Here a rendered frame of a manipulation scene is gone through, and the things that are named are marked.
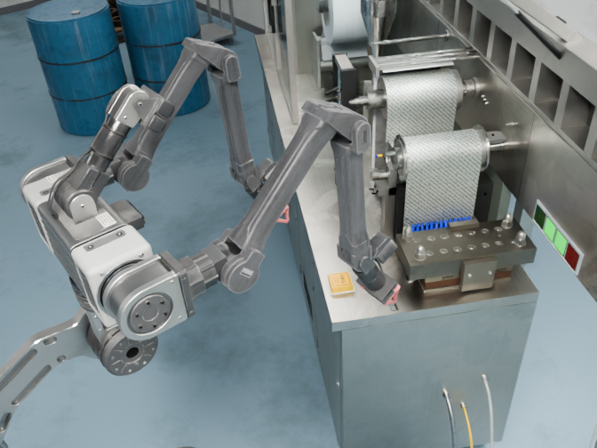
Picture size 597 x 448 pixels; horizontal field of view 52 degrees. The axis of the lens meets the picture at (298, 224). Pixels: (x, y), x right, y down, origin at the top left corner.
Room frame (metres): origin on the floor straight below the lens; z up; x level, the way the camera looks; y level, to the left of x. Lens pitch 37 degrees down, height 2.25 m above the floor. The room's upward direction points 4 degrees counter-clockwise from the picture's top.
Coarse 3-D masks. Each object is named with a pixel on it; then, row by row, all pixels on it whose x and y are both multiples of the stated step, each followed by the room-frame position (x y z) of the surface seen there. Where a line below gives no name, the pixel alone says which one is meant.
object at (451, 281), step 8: (496, 272) 1.41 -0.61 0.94; (504, 272) 1.41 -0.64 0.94; (424, 280) 1.39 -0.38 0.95; (432, 280) 1.39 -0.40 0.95; (440, 280) 1.39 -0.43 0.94; (448, 280) 1.39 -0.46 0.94; (456, 280) 1.40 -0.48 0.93; (496, 280) 1.41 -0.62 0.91; (504, 280) 1.41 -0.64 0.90; (424, 288) 1.39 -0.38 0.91; (432, 288) 1.39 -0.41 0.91; (440, 288) 1.39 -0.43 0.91; (448, 288) 1.39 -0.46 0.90
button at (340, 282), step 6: (330, 276) 1.46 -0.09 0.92; (336, 276) 1.46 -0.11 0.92; (342, 276) 1.46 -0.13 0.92; (348, 276) 1.45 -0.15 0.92; (330, 282) 1.44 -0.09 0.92; (336, 282) 1.43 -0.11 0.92; (342, 282) 1.43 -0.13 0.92; (348, 282) 1.43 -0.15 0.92; (330, 288) 1.42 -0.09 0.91; (336, 288) 1.41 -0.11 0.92; (342, 288) 1.41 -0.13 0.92; (348, 288) 1.41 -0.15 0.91
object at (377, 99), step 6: (372, 90) 1.88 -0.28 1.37; (378, 90) 1.88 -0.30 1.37; (372, 96) 1.85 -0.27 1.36; (378, 96) 1.85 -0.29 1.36; (384, 96) 1.85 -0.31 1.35; (372, 102) 1.84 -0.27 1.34; (378, 102) 1.85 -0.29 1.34; (384, 102) 1.85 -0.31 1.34; (366, 108) 1.87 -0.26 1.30; (372, 108) 1.85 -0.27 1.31
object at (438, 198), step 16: (448, 176) 1.58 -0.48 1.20; (464, 176) 1.59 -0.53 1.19; (416, 192) 1.57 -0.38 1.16; (432, 192) 1.58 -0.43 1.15; (448, 192) 1.58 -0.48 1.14; (464, 192) 1.59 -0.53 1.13; (416, 208) 1.57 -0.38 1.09; (432, 208) 1.58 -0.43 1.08; (448, 208) 1.58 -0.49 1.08; (464, 208) 1.59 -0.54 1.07
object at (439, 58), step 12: (456, 48) 1.97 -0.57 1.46; (468, 48) 1.97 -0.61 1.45; (372, 60) 1.91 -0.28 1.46; (384, 60) 1.91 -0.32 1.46; (396, 60) 1.91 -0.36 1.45; (408, 60) 1.91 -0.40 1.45; (420, 60) 1.89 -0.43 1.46; (432, 60) 1.89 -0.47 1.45; (444, 60) 1.89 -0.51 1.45; (456, 60) 1.89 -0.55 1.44; (384, 72) 1.86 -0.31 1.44
